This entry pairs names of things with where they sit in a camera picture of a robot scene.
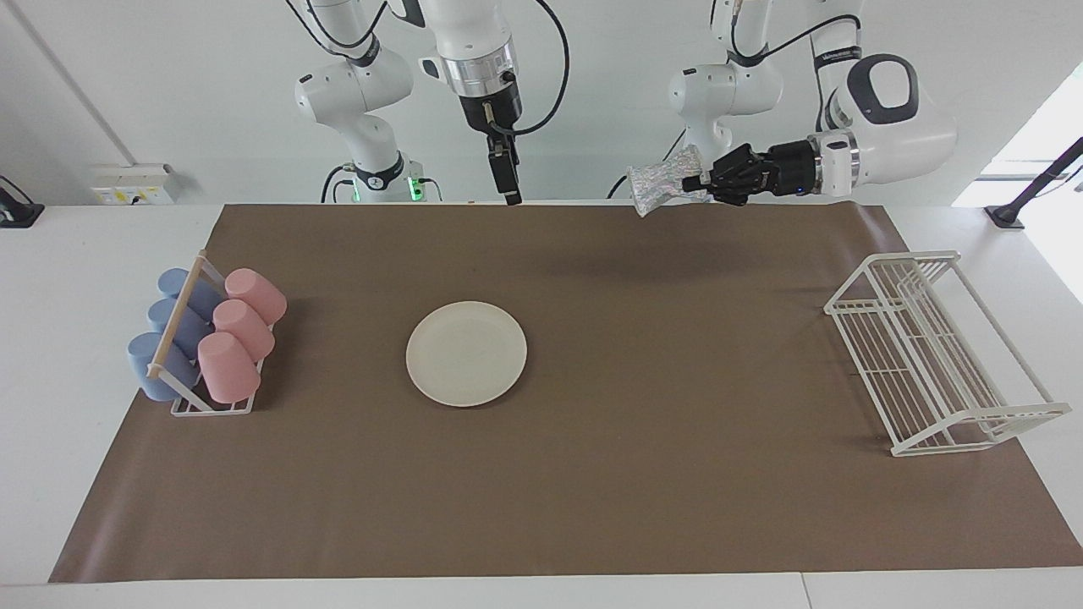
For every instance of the black table clamp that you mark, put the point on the black table clamp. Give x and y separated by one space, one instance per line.
17 211

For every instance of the blue plastic cup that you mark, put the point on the blue plastic cup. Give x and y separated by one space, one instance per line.
175 281
165 315
145 364

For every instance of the brown table mat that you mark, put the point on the brown table mat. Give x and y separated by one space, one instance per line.
634 491

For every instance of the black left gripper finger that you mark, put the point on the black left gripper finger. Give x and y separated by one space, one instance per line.
728 190
736 163

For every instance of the black stand with clamp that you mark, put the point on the black stand with clamp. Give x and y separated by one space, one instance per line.
1036 186

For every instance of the white wall socket box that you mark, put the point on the white wall socket box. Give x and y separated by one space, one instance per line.
131 184

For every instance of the white cup holder rack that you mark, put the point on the white cup holder rack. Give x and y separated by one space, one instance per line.
176 326

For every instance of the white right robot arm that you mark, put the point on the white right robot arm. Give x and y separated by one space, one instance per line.
355 93

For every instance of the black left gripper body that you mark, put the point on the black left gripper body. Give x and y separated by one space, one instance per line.
791 169

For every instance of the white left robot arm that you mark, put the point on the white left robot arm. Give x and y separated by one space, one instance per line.
888 118

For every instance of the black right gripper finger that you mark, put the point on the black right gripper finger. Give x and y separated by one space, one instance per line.
498 156
511 182

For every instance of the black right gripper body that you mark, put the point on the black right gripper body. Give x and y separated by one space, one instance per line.
491 114

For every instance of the cream round plate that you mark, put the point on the cream round plate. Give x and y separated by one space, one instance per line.
465 353

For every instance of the pink plastic cup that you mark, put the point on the pink plastic cup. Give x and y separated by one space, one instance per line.
227 368
256 294
245 330

